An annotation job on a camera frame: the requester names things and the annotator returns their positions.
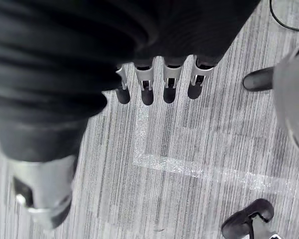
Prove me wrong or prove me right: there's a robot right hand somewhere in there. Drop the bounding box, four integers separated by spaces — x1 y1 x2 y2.
0 0 261 230

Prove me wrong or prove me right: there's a translucent floor marking tape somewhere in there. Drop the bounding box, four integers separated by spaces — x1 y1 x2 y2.
132 104 299 196

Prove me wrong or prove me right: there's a silver robot left leg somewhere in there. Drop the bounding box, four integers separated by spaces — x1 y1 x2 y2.
251 214 281 239

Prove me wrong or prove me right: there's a thin black floor cable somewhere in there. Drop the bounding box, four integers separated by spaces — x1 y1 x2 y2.
269 0 299 32

